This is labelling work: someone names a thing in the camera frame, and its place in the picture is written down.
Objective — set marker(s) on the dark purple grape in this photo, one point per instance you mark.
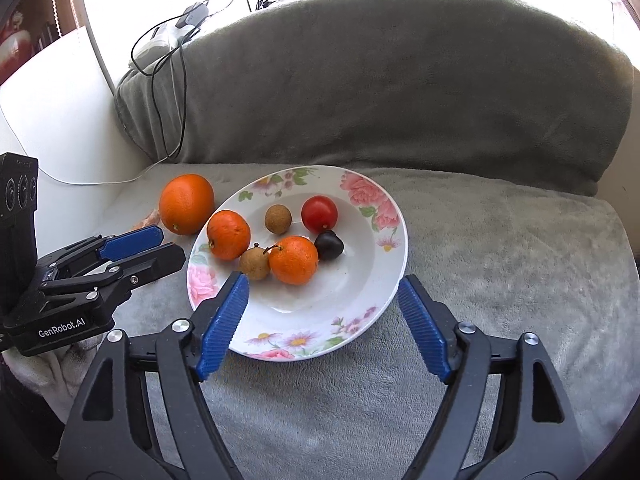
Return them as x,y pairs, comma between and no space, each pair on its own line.
329,246

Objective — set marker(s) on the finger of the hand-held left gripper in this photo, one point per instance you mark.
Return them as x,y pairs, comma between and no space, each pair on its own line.
150,262
132,242

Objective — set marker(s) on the red cherry tomato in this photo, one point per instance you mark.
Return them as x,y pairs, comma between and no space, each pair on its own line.
319,213

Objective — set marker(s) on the large orange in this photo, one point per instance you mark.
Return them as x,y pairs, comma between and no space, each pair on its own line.
186,204

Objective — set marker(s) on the light grey fleece blanket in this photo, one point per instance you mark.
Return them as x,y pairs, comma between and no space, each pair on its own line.
500,285

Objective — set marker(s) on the small tangerine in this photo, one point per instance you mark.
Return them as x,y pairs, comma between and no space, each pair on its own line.
293,260
228,234

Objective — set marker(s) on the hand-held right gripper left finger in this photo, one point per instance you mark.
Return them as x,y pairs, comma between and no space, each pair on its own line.
222,325

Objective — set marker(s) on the white power adapter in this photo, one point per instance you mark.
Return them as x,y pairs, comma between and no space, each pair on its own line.
152,47

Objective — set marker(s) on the white fluffy cloth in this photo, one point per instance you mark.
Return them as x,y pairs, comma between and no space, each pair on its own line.
55,375

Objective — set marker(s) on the floral white plate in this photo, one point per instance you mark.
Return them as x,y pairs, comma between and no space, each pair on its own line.
350,260

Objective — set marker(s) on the dark grey power adapter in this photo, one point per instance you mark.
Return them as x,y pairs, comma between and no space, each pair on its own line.
192,14

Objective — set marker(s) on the brown longan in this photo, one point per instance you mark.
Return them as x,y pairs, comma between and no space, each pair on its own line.
278,219
255,265

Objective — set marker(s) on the red and white vase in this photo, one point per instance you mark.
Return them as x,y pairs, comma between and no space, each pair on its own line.
15,40

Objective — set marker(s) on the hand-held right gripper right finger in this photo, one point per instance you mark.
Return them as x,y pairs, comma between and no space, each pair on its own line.
422,325

